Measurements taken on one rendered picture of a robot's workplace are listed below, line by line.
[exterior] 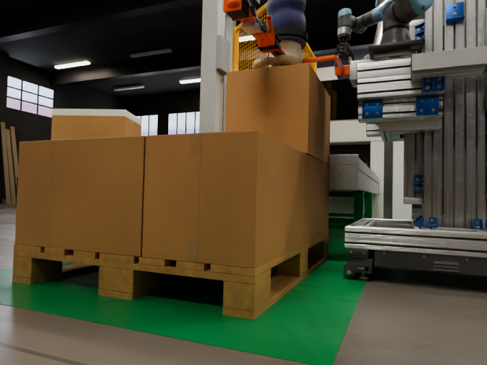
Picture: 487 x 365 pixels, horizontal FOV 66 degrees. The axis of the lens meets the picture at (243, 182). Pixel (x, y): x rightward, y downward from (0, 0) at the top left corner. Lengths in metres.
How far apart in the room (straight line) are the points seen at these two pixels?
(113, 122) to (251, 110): 1.67
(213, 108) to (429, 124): 2.00
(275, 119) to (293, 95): 0.14
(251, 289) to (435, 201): 1.14
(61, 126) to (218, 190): 2.40
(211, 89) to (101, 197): 2.25
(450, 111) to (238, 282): 1.34
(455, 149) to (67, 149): 1.67
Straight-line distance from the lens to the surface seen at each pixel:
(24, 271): 1.69
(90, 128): 3.29
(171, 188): 1.22
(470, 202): 2.00
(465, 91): 2.08
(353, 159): 2.31
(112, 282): 1.38
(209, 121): 3.42
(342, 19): 2.39
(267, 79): 1.79
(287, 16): 2.09
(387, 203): 2.85
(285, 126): 1.72
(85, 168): 1.45
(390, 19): 1.98
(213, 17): 3.71
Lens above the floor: 0.35
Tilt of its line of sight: 2 degrees up
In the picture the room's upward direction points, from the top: 1 degrees clockwise
